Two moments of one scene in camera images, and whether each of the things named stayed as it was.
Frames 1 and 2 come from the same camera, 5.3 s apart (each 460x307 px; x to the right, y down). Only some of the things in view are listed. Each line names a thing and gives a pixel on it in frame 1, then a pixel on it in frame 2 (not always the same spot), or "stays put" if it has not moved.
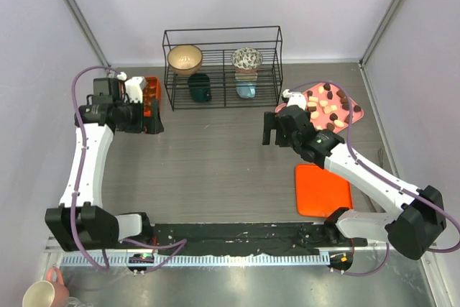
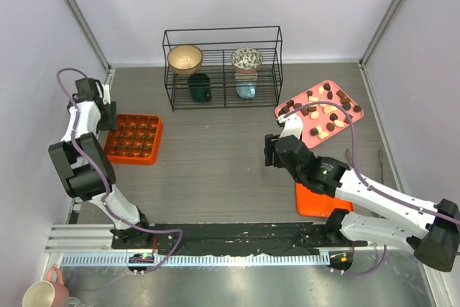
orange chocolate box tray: (152, 91) → (135, 141)
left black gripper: (153, 125) → (111, 123)
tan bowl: (185, 60) stays put
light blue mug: (246, 89) stays put
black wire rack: (206, 68) stays put
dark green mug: (200, 87) stays put
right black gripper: (272, 122) → (269, 141)
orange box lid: (320, 193) stays put
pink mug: (47, 292) stays put
